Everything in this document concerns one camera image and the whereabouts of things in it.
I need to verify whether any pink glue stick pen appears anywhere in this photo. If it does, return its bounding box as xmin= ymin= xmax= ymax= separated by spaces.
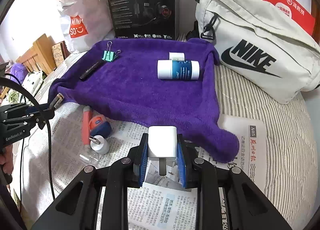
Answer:
xmin=82 ymin=106 xmax=92 ymax=149

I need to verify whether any black Horizon lighter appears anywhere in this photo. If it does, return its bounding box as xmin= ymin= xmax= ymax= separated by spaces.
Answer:
xmin=79 ymin=59 xmax=106 ymax=81

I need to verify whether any white charger plug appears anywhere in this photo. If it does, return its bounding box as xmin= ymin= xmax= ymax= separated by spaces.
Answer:
xmin=148 ymin=126 xmax=177 ymax=176

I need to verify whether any green binder clip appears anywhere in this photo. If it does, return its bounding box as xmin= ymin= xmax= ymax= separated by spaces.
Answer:
xmin=102 ymin=41 xmax=121 ymax=62

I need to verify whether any white blue bottle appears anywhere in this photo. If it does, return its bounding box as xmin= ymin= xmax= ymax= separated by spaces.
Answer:
xmin=157 ymin=60 xmax=200 ymax=81

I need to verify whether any left hand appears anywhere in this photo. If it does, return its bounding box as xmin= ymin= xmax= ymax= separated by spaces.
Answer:
xmin=0 ymin=145 xmax=14 ymax=175

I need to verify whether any purple plush toy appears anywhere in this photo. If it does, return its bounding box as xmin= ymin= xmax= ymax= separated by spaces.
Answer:
xmin=10 ymin=63 xmax=29 ymax=84

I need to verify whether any clear plastic wrapper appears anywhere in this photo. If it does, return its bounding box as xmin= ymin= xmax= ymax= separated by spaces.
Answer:
xmin=79 ymin=151 xmax=100 ymax=168

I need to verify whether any wooden headboard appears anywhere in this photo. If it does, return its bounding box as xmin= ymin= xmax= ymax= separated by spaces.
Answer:
xmin=16 ymin=34 xmax=56 ymax=75

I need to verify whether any white USB adapter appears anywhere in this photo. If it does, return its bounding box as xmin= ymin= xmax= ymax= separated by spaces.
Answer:
xmin=89 ymin=135 xmax=110 ymax=155

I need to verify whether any pink blue Vaseline jar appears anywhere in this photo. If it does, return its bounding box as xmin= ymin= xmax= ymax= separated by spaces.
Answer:
xmin=89 ymin=115 xmax=112 ymax=138

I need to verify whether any brown patterned book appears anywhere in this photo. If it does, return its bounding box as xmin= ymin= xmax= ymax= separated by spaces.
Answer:
xmin=52 ymin=41 xmax=71 ymax=67

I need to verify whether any striped bed sheet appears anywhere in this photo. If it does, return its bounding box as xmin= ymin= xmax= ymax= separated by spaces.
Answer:
xmin=11 ymin=65 xmax=318 ymax=229

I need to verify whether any purple fleece towel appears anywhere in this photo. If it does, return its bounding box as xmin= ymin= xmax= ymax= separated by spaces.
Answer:
xmin=48 ymin=38 xmax=239 ymax=163

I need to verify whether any white Miniso plastic bag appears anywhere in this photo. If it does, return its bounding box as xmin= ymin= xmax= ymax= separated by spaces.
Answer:
xmin=57 ymin=0 xmax=113 ymax=52

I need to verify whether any white Nike bag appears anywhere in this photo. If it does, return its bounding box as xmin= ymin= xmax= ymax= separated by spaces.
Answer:
xmin=195 ymin=0 xmax=319 ymax=104

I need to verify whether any black Hecate headphone box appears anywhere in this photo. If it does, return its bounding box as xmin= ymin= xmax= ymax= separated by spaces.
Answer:
xmin=108 ymin=0 xmax=179 ymax=40

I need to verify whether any red paper shopping bag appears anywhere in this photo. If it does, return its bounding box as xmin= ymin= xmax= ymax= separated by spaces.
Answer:
xmin=265 ymin=0 xmax=315 ymax=35

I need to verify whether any black cable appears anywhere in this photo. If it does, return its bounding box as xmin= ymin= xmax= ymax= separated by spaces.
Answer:
xmin=0 ymin=73 xmax=56 ymax=200

